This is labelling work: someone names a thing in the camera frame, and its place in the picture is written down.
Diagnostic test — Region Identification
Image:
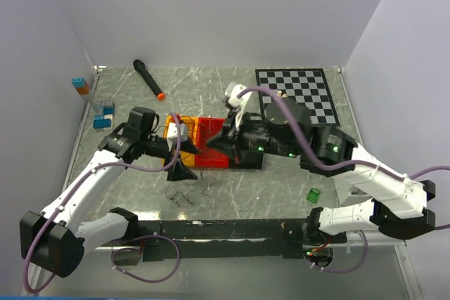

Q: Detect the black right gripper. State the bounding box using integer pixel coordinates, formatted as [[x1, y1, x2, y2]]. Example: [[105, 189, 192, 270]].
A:
[[206, 106, 301, 163]]

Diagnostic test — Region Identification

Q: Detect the dark brown cable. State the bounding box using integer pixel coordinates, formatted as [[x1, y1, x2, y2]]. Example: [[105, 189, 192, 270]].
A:
[[165, 169, 219, 208]]

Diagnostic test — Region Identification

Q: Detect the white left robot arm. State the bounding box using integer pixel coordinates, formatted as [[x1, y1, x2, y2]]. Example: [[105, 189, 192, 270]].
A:
[[20, 107, 199, 278]]

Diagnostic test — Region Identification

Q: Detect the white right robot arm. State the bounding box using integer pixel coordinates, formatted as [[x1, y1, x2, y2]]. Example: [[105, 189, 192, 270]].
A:
[[207, 98, 435, 243]]

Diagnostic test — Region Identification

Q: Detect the yellow plastic bin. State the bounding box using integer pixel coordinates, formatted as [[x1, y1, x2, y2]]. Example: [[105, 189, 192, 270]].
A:
[[161, 113, 200, 169]]

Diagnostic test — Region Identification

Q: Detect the red plastic bin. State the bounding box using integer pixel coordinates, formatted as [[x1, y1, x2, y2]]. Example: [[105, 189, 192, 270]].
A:
[[194, 117, 229, 169]]

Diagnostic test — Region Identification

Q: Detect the black plastic bin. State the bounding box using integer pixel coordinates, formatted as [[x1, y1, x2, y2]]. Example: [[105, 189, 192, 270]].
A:
[[228, 152, 264, 170]]

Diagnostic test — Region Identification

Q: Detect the blue white block stack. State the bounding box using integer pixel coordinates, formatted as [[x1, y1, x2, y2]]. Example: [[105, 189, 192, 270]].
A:
[[92, 100, 115, 131]]

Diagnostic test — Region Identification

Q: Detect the black marker orange cap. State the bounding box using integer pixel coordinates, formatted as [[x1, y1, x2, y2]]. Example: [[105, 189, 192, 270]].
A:
[[133, 59, 165, 100]]

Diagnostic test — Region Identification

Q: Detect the black white chessboard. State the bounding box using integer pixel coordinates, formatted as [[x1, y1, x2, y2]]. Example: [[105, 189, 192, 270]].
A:
[[255, 68, 340, 126]]

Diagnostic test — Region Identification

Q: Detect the blue orange block tower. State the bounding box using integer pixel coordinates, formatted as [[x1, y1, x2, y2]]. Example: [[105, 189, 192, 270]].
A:
[[72, 77, 101, 114]]

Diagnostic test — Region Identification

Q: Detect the white stand device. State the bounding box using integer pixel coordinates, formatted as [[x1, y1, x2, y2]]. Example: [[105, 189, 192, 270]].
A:
[[334, 179, 370, 207]]

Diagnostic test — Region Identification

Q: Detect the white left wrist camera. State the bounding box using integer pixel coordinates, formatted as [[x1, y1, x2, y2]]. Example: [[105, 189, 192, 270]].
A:
[[165, 122, 188, 148]]

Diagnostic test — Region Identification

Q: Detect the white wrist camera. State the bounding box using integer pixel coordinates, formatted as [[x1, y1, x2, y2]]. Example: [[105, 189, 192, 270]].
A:
[[165, 122, 188, 148], [225, 82, 252, 131]]

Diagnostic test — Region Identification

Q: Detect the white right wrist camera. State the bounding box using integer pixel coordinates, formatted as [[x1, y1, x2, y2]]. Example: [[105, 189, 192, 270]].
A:
[[225, 82, 252, 131]]

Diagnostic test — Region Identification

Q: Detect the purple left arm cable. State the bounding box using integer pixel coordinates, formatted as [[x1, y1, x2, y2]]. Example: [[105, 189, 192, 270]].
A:
[[21, 120, 182, 294]]

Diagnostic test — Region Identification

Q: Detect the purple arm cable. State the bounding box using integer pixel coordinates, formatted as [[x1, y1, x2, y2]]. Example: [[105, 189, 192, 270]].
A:
[[238, 85, 450, 275], [21, 120, 182, 294]]

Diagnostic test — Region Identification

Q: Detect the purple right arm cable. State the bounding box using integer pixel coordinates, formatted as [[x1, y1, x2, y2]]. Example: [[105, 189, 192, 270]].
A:
[[238, 85, 450, 275]]

